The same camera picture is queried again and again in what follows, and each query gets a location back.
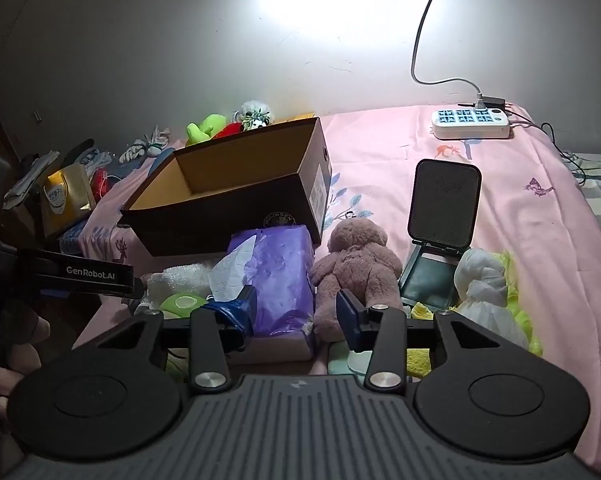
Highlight black cables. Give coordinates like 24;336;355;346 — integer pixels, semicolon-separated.
505;109;601;183

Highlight white fluffy plush toy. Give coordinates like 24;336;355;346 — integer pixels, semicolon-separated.
143;262;221;311

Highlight panda plush toy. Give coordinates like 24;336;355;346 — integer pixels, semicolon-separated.
233;100;274;132

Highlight stack of newspapers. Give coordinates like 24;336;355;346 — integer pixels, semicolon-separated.
3;150;61;211

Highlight white cable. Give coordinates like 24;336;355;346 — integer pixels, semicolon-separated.
411;0;486;107

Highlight brown cardboard box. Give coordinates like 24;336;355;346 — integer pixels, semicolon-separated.
119;116;334;258

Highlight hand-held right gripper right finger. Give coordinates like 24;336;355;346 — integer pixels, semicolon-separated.
337;290;536;392

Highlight pale green cloth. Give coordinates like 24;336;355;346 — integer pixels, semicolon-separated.
327;342;376;376

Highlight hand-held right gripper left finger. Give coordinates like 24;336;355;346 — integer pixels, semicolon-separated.
73;285;258;395

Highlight white power strip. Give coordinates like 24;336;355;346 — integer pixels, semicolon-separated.
431;106;512;141

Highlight red plush toy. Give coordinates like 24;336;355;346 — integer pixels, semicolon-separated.
213;121;244;140

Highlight yellow-green cloth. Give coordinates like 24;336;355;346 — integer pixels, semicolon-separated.
495;252;544;356

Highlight lime green plush toy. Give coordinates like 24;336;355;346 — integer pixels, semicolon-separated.
185;114;227;147

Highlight person's left hand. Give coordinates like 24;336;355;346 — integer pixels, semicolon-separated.
0;316;52;428

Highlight white plastic bag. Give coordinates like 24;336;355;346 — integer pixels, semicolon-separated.
453;248;531;351

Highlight white knotted gloves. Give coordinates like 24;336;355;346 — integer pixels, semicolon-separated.
119;127;174;163

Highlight red pouch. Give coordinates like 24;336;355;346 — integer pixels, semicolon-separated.
89;167;112;201

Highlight purple tissue pack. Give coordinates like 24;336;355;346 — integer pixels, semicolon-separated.
208;225;317;341

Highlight green smiling plush toy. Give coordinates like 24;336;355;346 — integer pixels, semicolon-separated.
159;292;211;320

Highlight open dark green case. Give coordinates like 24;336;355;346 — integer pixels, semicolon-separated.
399;158;483;313

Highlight yellow bag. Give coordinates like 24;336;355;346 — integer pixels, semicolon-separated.
40;162;98;238

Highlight brown teddy bear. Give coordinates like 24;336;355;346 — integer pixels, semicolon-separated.
309;217;405;341

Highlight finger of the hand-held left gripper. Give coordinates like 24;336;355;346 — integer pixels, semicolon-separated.
18;248;145;298

